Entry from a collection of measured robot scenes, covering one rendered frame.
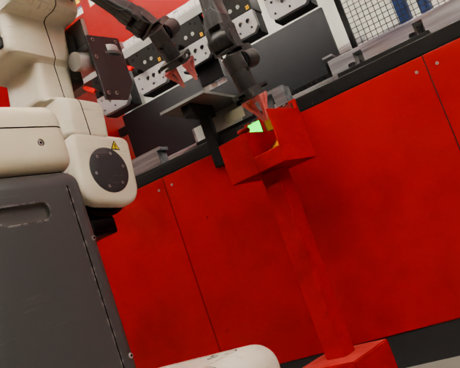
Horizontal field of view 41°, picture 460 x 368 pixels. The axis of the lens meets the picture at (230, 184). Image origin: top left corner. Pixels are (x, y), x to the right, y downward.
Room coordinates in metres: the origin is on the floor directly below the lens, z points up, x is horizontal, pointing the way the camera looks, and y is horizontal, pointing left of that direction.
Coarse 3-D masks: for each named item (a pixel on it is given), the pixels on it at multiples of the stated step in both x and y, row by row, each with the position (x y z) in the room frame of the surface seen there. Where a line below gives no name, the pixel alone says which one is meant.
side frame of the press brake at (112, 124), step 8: (0, 88) 2.45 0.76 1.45; (0, 96) 2.43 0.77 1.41; (8, 96) 2.47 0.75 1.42; (80, 96) 2.87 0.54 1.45; (88, 96) 2.92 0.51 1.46; (0, 104) 2.42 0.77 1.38; (8, 104) 2.46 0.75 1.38; (112, 120) 3.03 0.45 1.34; (120, 120) 3.08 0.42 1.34; (112, 128) 3.01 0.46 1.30; (120, 128) 3.07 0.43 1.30; (112, 136) 2.99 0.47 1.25; (128, 136) 3.10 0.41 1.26; (128, 144) 3.08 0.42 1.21
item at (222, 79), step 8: (208, 64) 2.19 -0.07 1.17; (216, 64) 2.17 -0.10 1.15; (200, 72) 2.21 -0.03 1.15; (208, 72) 2.19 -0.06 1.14; (216, 72) 2.18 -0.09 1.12; (224, 72) 2.18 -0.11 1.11; (200, 80) 2.21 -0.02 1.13; (208, 80) 2.20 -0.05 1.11; (216, 80) 2.19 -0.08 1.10; (224, 80) 2.18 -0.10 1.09; (208, 88) 2.21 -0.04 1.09
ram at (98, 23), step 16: (80, 0) 2.36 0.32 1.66; (128, 0) 2.26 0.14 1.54; (144, 0) 2.23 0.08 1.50; (160, 0) 2.20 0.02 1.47; (176, 0) 2.17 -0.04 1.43; (80, 16) 2.38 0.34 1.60; (96, 16) 2.34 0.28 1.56; (112, 16) 2.31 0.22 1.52; (160, 16) 2.21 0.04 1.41; (192, 16) 2.15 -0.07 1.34; (96, 32) 2.35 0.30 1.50; (112, 32) 2.32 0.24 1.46; (128, 32) 2.29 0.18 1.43; (128, 48) 2.30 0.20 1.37; (128, 64) 2.38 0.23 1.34
